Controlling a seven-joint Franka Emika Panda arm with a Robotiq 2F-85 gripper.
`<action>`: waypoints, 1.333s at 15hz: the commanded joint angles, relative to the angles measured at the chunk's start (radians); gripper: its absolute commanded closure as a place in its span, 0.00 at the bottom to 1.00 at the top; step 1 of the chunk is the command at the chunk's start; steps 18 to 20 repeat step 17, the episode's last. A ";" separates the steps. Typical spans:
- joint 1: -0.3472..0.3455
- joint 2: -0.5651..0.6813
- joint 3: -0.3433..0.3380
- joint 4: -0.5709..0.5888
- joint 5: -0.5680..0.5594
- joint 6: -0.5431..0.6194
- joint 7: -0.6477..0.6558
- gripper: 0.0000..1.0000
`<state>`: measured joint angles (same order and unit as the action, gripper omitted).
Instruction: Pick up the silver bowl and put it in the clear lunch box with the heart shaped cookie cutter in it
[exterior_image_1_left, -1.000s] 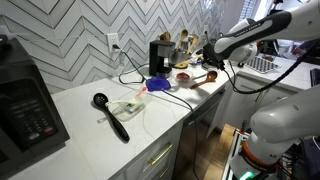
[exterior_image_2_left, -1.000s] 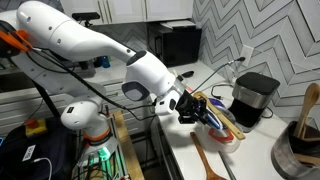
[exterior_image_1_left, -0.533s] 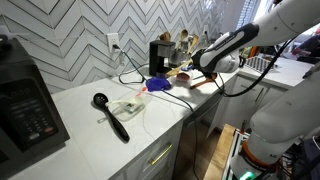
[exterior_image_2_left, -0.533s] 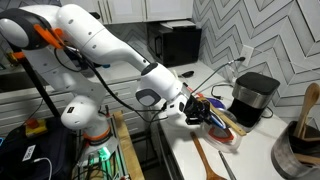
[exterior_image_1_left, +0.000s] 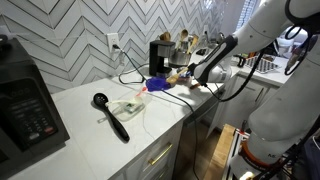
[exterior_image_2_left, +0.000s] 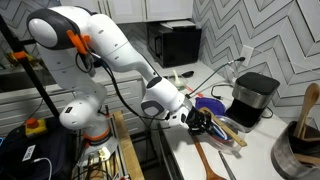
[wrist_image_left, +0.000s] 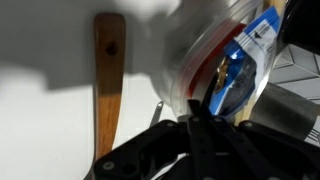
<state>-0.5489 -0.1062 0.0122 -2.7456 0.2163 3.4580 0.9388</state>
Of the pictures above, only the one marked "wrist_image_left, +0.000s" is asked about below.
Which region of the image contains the brown wooden spoon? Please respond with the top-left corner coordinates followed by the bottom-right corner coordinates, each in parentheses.
top-left (84, 12), bottom-right (127, 180)

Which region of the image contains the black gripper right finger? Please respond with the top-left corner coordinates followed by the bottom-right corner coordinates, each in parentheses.
top-left (202, 75), bottom-right (320, 180)

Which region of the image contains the blue white snack packet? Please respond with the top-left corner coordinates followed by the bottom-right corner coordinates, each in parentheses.
top-left (208, 5), bottom-right (281, 116)

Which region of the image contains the black steel coffee maker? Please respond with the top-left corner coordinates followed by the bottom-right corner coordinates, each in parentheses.
top-left (279, 0), bottom-right (320, 56)

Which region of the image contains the clear plastic lunch box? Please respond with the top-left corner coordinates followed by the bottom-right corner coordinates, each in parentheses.
top-left (146, 0), bottom-right (264, 118)

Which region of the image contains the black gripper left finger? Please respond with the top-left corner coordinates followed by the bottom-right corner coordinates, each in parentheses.
top-left (93, 99), bottom-right (218, 180)

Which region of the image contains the thin metal utensil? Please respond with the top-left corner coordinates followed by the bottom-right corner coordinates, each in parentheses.
top-left (148, 100), bottom-right (165, 128)

